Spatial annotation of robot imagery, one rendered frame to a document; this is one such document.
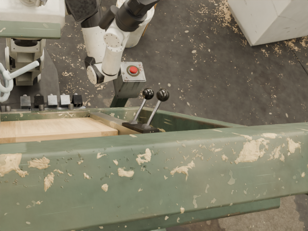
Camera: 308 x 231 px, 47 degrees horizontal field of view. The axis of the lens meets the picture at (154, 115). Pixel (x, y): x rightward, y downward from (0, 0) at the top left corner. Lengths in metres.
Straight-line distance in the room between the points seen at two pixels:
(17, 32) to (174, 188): 0.29
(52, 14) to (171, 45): 1.99
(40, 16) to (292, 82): 2.78
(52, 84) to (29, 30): 2.07
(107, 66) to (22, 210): 1.01
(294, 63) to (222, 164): 3.40
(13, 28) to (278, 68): 3.35
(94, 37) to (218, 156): 1.03
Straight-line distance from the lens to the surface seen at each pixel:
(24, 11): 1.39
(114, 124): 1.23
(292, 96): 3.61
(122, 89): 1.81
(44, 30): 0.51
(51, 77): 2.61
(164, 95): 0.99
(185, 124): 1.26
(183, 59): 3.21
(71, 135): 1.16
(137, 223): 0.72
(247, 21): 3.66
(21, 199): 0.44
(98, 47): 1.46
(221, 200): 0.53
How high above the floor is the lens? 2.35
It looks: 57 degrees down
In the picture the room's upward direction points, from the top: 33 degrees clockwise
